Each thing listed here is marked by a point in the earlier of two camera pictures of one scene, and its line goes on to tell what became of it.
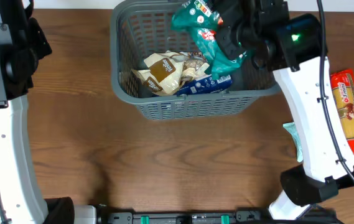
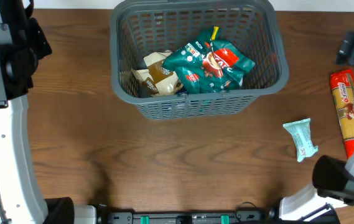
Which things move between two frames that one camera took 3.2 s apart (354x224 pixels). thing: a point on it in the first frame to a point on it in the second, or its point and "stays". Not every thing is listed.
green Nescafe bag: [199, 17] to [206, 65]
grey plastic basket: [140, 30] stays
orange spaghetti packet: [351, 114] stays
